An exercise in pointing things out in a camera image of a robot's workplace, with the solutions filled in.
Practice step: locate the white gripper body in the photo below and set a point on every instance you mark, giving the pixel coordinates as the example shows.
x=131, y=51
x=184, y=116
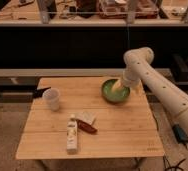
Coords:
x=117, y=86

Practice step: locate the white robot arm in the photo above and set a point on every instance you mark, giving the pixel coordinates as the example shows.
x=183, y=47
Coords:
x=138, y=69

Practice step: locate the green bowl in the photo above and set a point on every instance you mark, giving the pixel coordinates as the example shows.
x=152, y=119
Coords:
x=116, y=96

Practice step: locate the white folded packet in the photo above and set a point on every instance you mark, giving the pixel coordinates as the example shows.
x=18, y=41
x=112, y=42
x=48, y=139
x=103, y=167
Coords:
x=85, y=117

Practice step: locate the dark red packet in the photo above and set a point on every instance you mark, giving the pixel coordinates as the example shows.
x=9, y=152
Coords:
x=86, y=127

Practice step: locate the wooden folding table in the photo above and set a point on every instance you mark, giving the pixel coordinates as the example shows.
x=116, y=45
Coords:
x=123, y=130

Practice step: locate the white rectangular box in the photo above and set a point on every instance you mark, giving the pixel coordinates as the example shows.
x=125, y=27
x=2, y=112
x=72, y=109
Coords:
x=72, y=138

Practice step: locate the clear plastic cup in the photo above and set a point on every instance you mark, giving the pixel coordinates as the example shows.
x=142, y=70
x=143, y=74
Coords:
x=51, y=97

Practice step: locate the black pedal box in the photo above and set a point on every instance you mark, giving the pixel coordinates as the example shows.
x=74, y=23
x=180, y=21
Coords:
x=180, y=134

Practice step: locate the long workbench shelf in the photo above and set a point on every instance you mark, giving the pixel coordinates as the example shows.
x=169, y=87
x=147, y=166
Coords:
x=94, y=13

